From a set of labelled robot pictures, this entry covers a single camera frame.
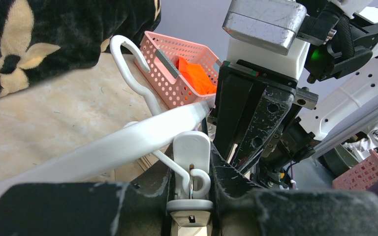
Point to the white clothespin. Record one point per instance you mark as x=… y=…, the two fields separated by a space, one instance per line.
x=191 y=206

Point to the black floral pillow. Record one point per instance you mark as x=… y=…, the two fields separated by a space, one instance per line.
x=42 y=39

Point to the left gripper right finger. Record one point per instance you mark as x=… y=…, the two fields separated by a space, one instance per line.
x=243 y=208

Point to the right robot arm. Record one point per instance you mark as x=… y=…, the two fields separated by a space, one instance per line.
x=340 y=75

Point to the orange underwear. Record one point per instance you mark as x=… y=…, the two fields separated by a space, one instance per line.
x=196 y=77

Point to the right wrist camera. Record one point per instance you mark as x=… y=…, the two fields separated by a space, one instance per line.
x=263 y=32

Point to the pink plastic basket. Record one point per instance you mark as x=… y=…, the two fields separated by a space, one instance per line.
x=161 y=53

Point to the white clip hanger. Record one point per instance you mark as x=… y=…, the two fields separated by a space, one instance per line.
x=154 y=135

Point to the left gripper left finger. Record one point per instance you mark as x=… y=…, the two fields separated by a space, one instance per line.
x=118 y=208

